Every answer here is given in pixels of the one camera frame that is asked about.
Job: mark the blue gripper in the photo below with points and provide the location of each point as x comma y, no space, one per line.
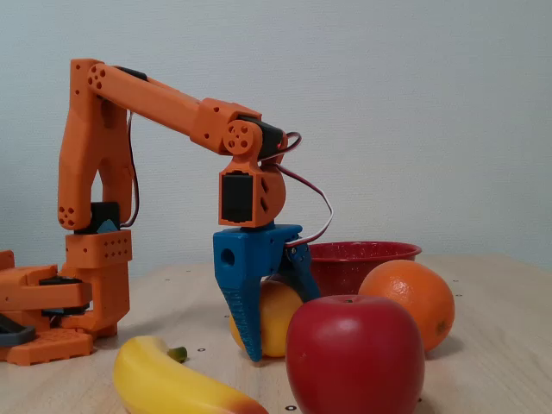
250,255

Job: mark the yellow orange toy peach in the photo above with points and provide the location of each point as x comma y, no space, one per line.
276,319

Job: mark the orange robot base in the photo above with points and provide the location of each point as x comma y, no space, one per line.
47,349

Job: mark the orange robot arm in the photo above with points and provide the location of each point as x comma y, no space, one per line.
164,103

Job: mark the red speckled bowl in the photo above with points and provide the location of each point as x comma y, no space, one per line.
358,267

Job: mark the red toy apple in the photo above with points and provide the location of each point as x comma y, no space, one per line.
353,358

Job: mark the toy orange fruit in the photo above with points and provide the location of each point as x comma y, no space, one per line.
414,297

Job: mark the yellow toy banana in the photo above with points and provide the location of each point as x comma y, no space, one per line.
151,379

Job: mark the dark grey table clamp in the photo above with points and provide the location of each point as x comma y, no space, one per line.
21,336

